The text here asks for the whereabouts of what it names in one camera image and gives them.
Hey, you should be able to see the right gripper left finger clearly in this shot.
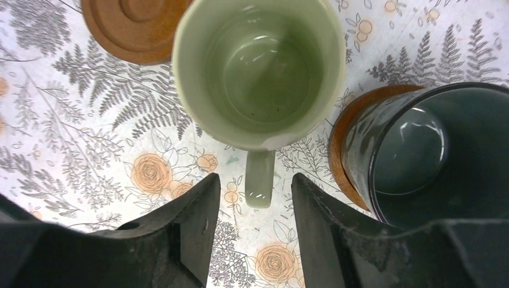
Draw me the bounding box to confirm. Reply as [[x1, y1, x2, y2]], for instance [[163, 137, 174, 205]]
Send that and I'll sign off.
[[1, 173, 220, 287]]

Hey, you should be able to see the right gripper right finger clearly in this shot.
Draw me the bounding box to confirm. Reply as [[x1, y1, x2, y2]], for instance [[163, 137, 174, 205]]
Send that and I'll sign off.
[[291, 173, 508, 287]]

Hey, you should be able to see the brown wooden coaster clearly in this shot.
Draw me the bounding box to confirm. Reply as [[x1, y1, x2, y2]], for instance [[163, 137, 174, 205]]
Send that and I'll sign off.
[[81, 0, 192, 65], [328, 84, 423, 212]]

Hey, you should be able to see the dark green mug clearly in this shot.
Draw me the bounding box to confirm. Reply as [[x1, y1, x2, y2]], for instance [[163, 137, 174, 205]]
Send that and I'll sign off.
[[341, 82, 508, 229]]

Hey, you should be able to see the pale green mug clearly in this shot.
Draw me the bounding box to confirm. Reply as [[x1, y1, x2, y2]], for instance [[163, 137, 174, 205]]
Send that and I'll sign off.
[[172, 0, 346, 208]]

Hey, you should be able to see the floral tablecloth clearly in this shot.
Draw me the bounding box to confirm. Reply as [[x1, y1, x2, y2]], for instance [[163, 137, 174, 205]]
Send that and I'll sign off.
[[1, 1, 508, 287]]

